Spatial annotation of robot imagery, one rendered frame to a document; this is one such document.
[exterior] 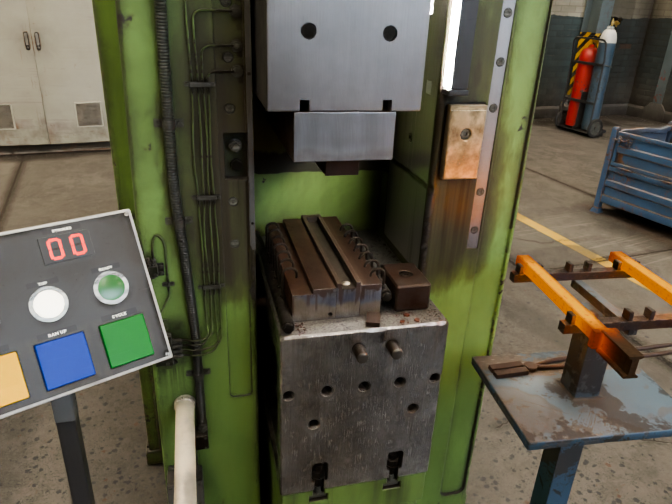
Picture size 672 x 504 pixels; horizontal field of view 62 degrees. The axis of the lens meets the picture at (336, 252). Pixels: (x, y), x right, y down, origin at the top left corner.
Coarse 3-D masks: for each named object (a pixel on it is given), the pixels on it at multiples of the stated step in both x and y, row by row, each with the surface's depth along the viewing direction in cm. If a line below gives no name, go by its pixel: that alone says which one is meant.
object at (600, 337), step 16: (528, 256) 128; (528, 272) 123; (544, 272) 120; (544, 288) 116; (560, 288) 114; (560, 304) 110; (576, 304) 108; (576, 320) 105; (592, 320) 103; (592, 336) 99; (608, 336) 96; (608, 352) 97; (624, 352) 92; (624, 368) 93
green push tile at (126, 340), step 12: (108, 324) 95; (120, 324) 96; (132, 324) 97; (144, 324) 98; (108, 336) 94; (120, 336) 96; (132, 336) 97; (144, 336) 98; (108, 348) 94; (120, 348) 95; (132, 348) 96; (144, 348) 97; (108, 360) 94; (120, 360) 95; (132, 360) 96
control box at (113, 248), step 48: (0, 240) 88; (48, 240) 92; (96, 240) 96; (0, 288) 87; (48, 288) 91; (96, 288) 95; (144, 288) 100; (0, 336) 86; (48, 336) 90; (96, 336) 94; (96, 384) 93
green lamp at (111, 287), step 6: (108, 276) 96; (114, 276) 97; (102, 282) 96; (108, 282) 96; (114, 282) 97; (120, 282) 97; (102, 288) 95; (108, 288) 96; (114, 288) 97; (120, 288) 97; (102, 294) 95; (108, 294) 96; (114, 294) 96; (120, 294) 97
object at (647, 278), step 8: (616, 256) 130; (624, 256) 130; (624, 264) 127; (632, 264) 126; (640, 264) 126; (632, 272) 125; (640, 272) 122; (648, 272) 122; (640, 280) 122; (648, 280) 120; (656, 280) 119; (664, 280) 119; (648, 288) 120; (656, 288) 118; (664, 288) 116; (664, 296) 116
